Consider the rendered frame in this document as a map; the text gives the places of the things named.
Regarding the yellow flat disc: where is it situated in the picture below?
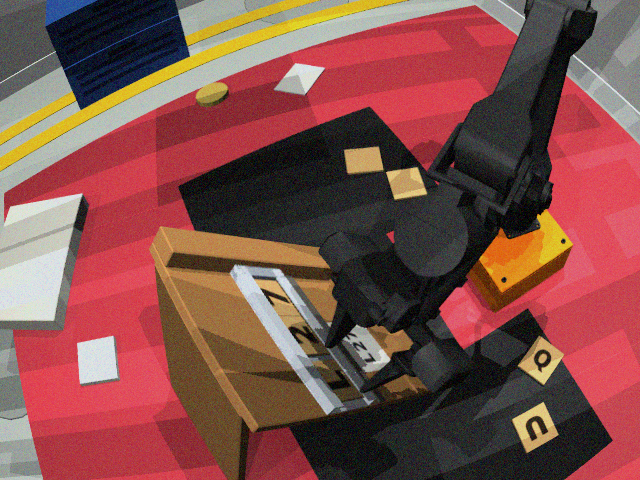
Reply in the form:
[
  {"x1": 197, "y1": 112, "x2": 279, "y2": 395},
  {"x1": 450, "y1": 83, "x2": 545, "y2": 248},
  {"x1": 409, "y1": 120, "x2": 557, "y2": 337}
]
[{"x1": 196, "y1": 82, "x2": 229, "y2": 107}]

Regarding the white square tile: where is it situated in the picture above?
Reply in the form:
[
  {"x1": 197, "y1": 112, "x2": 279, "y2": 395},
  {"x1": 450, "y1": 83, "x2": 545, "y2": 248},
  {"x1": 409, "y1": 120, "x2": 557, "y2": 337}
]
[{"x1": 77, "y1": 336, "x2": 120, "y2": 386}]

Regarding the white flat rectangular board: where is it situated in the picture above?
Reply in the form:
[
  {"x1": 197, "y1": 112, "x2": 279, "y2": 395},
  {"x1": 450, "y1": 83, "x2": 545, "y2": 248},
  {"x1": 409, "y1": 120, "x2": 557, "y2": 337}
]
[{"x1": 0, "y1": 194, "x2": 89, "y2": 331}]

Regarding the white flat card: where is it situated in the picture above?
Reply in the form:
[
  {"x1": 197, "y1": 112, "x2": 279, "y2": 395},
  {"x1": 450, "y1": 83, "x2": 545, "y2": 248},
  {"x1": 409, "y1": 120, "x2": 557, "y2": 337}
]
[{"x1": 274, "y1": 63, "x2": 325, "y2": 96}]

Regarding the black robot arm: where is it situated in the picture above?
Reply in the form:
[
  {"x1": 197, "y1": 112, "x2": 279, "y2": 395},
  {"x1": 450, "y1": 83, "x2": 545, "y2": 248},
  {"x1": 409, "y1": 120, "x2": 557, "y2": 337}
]
[{"x1": 332, "y1": 0, "x2": 598, "y2": 334}]

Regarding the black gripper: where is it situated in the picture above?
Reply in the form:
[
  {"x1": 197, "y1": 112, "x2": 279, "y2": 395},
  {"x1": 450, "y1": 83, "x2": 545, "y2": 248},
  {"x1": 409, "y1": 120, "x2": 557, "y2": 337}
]
[{"x1": 318, "y1": 231, "x2": 473, "y2": 394}]

